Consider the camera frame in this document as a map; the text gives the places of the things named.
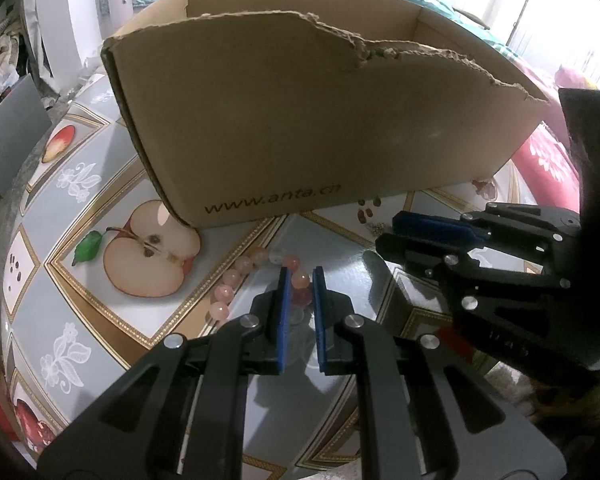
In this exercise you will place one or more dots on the pink floral blanket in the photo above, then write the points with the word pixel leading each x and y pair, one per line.
pixel 545 165

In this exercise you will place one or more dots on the fruit printed tablecloth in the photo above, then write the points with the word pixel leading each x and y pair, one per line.
pixel 105 320

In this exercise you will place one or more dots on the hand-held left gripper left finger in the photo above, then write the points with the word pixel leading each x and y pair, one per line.
pixel 281 322

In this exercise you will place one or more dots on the pile of light clothes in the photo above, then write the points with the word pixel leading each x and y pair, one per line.
pixel 0 55

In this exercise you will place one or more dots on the grey box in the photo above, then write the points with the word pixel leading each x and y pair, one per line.
pixel 10 135

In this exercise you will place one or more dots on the pink pillow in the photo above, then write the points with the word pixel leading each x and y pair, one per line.
pixel 572 77

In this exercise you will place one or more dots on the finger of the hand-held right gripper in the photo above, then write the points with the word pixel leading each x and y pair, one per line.
pixel 415 255
pixel 430 227

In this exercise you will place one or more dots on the brown cardboard box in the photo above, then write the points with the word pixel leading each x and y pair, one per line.
pixel 305 135

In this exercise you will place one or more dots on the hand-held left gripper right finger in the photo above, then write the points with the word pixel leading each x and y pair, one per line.
pixel 320 322

